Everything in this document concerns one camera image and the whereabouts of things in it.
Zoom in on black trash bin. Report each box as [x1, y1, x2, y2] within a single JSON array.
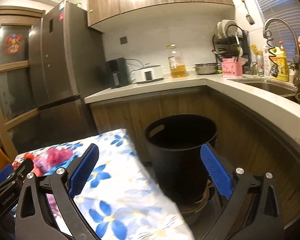
[[145, 114, 217, 205]]

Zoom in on steel kitchen faucet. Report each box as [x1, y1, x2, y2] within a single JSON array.
[[263, 17, 300, 92]]

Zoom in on magenta crumpled wrapper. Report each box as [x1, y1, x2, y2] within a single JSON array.
[[24, 147, 73, 177]]

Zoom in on wooden lower cabinets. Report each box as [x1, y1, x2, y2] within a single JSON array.
[[90, 86, 300, 226]]

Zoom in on blue floral tablecloth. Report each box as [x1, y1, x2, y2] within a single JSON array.
[[12, 128, 195, 240]]

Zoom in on wooden glass door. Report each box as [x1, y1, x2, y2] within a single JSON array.
[[0, 5, 45, 159]]

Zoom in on black air fryer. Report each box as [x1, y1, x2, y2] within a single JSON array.
[[106, 57, 130, 88]]

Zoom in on steel sink basin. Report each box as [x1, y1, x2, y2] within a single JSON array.
[[232, 78, 300, 105]]

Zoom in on steel mixing bowl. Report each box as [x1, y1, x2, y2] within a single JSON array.
[[194, 63, 218, 75]]

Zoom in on pink utensil holder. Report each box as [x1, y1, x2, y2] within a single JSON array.
[[221, 58, 243, 77]]

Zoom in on cooking oil bottle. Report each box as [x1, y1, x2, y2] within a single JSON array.
[[166, 44, 187, 78]]

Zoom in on white rice cooker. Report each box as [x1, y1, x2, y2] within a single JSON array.
[[134, 65, 164, 84]]

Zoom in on dark grey refrigerator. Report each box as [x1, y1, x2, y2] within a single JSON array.
[[29, 1, 109, 143]]

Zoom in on beer can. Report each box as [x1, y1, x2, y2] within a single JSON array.
[[256, 54, 264, 76]]

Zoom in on white slim bottle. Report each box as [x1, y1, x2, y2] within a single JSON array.
[[263, 45, 272, 77]]

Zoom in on black dish rack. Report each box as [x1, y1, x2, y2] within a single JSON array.
[[212, 19, 251, 74]]

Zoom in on yellow detergent bottle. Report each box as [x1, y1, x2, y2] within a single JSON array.
[[273, 41, 289, 82]]

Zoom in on hanging spatula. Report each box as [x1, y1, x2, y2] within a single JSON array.
[[241, 0, 255, 25]]

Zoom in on window blinds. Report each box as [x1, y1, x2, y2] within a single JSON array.
[[256, 0, 300, 53]]

